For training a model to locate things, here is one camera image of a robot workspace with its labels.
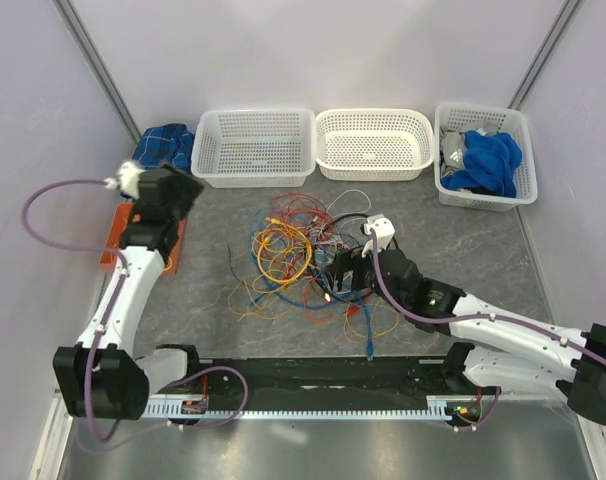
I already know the left white perforated basket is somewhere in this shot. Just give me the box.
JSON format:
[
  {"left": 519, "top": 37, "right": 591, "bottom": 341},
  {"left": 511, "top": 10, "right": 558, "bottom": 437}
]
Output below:
[{"left": 191, "top": 108, "right": 317, "bottom": 189}]

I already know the white thin wire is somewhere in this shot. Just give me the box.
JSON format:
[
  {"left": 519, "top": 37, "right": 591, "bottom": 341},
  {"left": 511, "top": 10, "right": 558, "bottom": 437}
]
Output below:
[{"left": 312, "top": 188, "right": 372, "bottom": 281}]

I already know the middle white perforated basket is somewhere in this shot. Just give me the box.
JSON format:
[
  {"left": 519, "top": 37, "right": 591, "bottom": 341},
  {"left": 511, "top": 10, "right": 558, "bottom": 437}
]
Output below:
[{"left": 316, "top": 108, "right": 435, "bottom": 182}]

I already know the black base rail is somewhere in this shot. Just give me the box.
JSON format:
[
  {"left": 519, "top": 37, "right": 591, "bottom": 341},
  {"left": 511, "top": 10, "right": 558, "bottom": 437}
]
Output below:
[{"left": 145, "top": 355, "right": 502, "bottom": 419}]

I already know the black cable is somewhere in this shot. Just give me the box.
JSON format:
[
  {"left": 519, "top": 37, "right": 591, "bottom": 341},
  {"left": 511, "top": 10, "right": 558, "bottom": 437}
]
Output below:
[{"left": 307, "top": 213, "right": 402, "bottom": 301}]

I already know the red thin wire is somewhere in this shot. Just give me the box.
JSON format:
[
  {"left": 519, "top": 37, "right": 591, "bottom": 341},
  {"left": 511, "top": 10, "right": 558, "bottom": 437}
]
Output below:
[{"left": 268, "top": 192, "right": 339, "bottom": 236}]

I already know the blue plaid cloth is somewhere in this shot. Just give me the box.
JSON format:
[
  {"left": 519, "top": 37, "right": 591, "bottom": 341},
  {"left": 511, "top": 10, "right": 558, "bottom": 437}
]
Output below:
[{"left": 132, "top": 123, "right": 195, "bottom": 173}]

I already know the blue towel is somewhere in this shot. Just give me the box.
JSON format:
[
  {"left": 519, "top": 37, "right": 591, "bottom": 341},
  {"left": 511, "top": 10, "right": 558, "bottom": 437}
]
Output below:
[{"left": 441, "top": 131, "right": 523, "bottom": 198}]

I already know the orange wire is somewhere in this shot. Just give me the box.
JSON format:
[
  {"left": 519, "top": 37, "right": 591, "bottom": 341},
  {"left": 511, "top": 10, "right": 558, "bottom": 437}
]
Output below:
[{"left": 302, "top": 287, "right": 339, "bottom": 325}]

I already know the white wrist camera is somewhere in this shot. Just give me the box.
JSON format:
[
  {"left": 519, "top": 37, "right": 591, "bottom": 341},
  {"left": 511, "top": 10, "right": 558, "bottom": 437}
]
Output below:
[
  {"left": 103, "top": 160, "right": 145, "bottom": 199},
  {"left": 362, "top": 214, "right": 395, "bottom": 257}
]

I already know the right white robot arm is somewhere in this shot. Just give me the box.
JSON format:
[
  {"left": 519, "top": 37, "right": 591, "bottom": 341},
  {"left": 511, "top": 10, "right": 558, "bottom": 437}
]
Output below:
[{"left": 323, "top": 248, "right": 606, "bottom": 426}]

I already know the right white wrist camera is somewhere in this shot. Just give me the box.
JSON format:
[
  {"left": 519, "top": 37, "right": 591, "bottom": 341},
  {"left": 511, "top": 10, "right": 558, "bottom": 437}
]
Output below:
[{"left": 362, "top": 214, "right": 395, "bottom": 257}]

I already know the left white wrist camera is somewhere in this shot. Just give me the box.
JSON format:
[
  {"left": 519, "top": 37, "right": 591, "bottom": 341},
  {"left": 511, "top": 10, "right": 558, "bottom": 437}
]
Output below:
[{"left": 103, "top": 160, "right": 145, "bottom": 199}]

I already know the light blue cable duct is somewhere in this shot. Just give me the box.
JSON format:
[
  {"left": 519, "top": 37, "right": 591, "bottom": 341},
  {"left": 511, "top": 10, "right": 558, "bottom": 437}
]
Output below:
[{"left": 141, "top": 397, "right": 452, "bottom": 421}]

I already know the brown thin wire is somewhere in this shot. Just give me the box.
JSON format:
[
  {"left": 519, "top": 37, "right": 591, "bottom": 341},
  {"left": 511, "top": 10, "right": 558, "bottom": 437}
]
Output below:
[{"left": 226, "top": 243, "right": 257, "bottom": 294}]

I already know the grey cloth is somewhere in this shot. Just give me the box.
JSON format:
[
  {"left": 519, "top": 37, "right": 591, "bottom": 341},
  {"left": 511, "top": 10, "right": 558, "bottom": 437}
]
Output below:
[{"left": 439, "top": 120, "right": 499, "bottom": 178}]

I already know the orange plastic tray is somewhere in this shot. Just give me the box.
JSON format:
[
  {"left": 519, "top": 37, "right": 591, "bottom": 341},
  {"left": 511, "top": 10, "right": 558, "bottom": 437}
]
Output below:
[{"left": 99, "top": 202, "right": 187, "bottom": 277}]

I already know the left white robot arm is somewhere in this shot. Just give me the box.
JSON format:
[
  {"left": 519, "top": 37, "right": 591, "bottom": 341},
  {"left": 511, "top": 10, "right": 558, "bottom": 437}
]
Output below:
[{"left": 53, "top": 161, "right": 203, "bottom": 420}]

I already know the right white perforated basket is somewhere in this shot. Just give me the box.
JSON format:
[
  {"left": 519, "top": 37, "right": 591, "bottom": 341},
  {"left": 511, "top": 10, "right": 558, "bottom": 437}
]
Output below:
[{"left": 434, "top": 102, "right": 538, "bottom": 212}]

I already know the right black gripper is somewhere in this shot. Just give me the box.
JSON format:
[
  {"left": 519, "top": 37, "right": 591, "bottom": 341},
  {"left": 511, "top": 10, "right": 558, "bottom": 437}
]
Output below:
[{"left": 321, "top": 237, "right": 406, "bottom": 313}]

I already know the white perforated basket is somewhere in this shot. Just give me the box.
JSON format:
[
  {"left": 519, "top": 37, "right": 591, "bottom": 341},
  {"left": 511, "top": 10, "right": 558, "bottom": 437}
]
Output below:
[
  {"left": 434, "top": 102, "right": 538, "bottom": 212},
  {"left": 191, "top": 108, "right": 317, "bottom": 189},
  {"left": 316, "top": 108, "right": 435, "bottom": 182}
]

